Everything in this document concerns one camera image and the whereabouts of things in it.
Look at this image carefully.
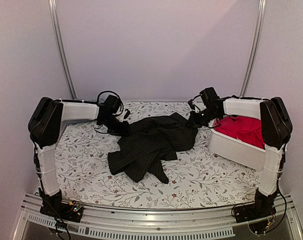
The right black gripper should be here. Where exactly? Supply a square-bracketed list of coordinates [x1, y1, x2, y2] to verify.
[185, 107, 220, 128]

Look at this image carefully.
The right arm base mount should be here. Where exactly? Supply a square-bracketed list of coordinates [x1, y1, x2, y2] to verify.
[231, 190, 278, 235]

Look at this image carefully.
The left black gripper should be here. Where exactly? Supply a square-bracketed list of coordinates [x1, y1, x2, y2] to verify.
[99, 115, 130, 137]

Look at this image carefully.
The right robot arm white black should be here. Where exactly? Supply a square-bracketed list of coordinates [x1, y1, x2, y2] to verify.
[188, 95, 293, 198]

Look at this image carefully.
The aluminium frame post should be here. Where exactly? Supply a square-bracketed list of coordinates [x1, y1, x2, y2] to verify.
[239, 0, 267, 97]
[48, 0, 77, 100]

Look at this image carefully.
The right aluminium frame post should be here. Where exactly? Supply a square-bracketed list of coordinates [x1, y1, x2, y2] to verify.
[239, 0, 267, 97]

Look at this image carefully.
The black striped garment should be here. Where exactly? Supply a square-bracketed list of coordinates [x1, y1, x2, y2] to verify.
[107, 112, 198, 184]

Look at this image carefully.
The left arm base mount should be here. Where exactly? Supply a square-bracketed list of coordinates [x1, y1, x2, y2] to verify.
[39, 191, 84, 223]

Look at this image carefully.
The red garment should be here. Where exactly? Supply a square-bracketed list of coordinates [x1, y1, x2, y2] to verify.
[213, 116, 265, 149]

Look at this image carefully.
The white plastic laundry basket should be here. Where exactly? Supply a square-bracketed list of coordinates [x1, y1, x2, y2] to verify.
[207, 117, 267, 172]

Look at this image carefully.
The aluminium front rail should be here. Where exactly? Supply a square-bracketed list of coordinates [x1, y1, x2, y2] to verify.
[13, 194, 303, 240]

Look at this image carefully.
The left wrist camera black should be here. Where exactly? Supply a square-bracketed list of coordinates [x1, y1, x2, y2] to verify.
[96, 90, 131, 121]

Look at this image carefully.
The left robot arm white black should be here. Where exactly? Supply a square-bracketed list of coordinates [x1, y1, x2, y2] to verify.
[28, 93, 129, 199]

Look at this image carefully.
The left aluminium frame post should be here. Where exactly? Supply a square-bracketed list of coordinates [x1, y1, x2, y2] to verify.
[48, 0, 77, 100]

